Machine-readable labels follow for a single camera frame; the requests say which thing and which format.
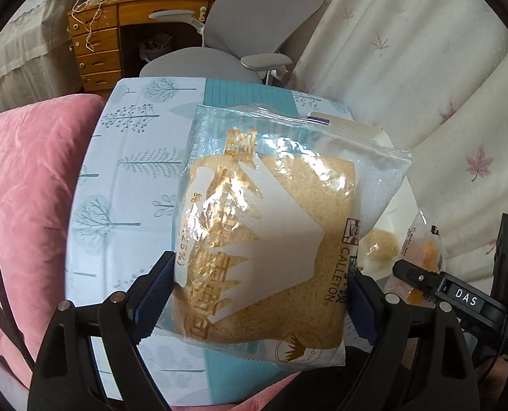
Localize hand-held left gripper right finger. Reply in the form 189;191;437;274
349;265;481;411

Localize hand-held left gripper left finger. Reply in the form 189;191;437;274
27;250;182;411

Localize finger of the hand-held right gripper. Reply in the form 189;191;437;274
392;259;445;299

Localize white plastic basket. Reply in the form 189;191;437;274
307;111;426;279

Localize clear bread packet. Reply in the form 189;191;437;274
153;103;412;366

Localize orange snack packet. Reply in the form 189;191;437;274
386;209;448;306

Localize person's black pants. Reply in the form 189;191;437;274
241;342;494;411

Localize pink cushion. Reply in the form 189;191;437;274
0;93;306;411

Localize white leaf-print curtain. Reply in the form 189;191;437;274
280;0;508;268

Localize trash bin with bag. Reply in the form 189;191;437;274
139;36;176;63

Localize wooden desk with drawers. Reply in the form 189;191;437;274
66;0;220;92

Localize white lace curtain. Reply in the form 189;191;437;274
0;0;87;116

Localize black strap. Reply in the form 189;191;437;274
0;199;37;371

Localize white cable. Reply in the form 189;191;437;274
71;0;110;53

